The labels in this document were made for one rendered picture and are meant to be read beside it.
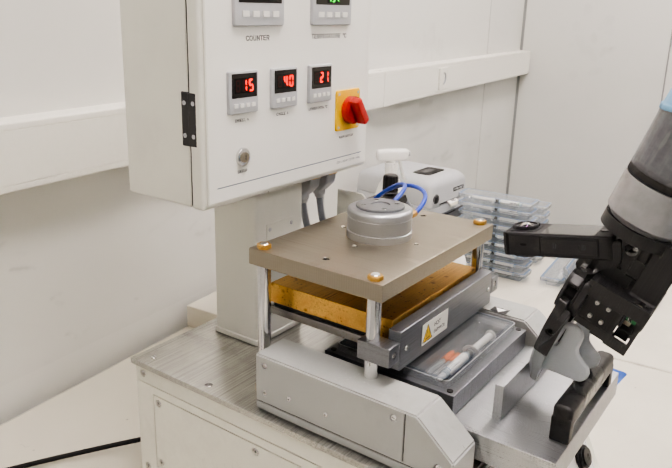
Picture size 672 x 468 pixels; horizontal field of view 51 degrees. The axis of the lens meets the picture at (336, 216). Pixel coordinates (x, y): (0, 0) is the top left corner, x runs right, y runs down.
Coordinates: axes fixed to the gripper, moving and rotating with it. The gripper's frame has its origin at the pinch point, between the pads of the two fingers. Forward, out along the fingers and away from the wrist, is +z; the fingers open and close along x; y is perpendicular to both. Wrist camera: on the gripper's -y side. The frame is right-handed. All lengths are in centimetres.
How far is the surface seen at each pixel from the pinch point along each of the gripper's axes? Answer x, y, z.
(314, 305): -10.3, -22.5, 3.6
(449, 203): 92, -49, 30
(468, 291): 4.4, -11.2, -0.7
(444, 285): 2.0, -13.5, -1.0
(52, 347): -11, -65, 43
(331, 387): -16.3, -14.2, 6.2
